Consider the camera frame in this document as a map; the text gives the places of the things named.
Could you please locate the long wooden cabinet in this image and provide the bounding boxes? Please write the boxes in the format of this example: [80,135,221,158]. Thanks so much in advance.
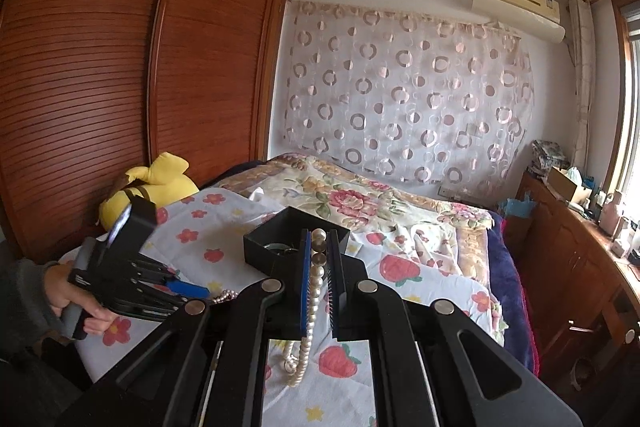
[505,169,640,389]

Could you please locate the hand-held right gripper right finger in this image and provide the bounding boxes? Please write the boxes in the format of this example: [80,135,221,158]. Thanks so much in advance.
[327,229,583,427]

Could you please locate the pink kettle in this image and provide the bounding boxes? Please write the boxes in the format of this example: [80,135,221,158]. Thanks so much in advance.
[601,191,627,236]

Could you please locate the floral quilt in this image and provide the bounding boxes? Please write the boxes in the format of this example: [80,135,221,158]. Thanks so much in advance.
[200,154,497,269]

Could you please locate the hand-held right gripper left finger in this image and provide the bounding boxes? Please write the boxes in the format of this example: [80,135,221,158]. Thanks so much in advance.
[57,229,313,427]

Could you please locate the wooden-framed window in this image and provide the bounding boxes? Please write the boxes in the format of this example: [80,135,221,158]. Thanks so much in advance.
[602,0,640,229]

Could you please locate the cardboard box with tissues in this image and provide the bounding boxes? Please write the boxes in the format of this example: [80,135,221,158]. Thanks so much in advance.
[547,166,589,204]

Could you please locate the white pearl necklace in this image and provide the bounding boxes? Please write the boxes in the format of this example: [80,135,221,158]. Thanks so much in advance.
[212,229,328,389]

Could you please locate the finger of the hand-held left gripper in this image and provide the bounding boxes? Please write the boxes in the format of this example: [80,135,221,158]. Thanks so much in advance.
[127,257,210,299]
[107,288,201,324]

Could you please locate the folded patterned cloth stack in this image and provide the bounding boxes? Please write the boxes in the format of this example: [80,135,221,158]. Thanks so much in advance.
[530,139,569,178]

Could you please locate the beige window curtain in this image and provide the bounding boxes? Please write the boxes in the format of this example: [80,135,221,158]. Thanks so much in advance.
[567,0,597,168]

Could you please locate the small white container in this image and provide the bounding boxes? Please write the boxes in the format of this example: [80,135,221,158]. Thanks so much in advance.
[612,227,637,259]

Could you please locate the yellow plush toy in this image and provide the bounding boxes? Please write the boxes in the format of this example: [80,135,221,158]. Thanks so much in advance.
[97,152,201,234]

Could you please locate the strawberry flower print sheet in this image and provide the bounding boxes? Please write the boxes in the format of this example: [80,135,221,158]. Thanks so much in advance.
[75,187,507,427]

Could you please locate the person's left hand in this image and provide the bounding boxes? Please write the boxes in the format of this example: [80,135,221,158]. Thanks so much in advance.
[44,263,121,336]

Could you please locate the beige wall air conditioner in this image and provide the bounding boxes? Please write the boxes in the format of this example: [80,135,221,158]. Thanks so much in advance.
[472,0,567,44]

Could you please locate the sheer circle-patterned curtain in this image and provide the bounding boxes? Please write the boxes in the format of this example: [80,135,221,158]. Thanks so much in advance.
[282,0,536,188]

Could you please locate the brown slatted wooden wardrobe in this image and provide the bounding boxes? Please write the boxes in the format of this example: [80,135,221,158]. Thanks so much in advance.
[0,0,291,264]

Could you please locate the blue plastic bag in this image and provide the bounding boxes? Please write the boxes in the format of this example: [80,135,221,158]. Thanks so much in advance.
[500,192,537,219]

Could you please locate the black jewelry box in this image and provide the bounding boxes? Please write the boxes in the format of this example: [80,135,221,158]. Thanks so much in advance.
[243,207,352,279]

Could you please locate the dark blue blanket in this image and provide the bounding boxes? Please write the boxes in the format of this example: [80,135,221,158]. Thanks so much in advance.
[487,209,542,377]

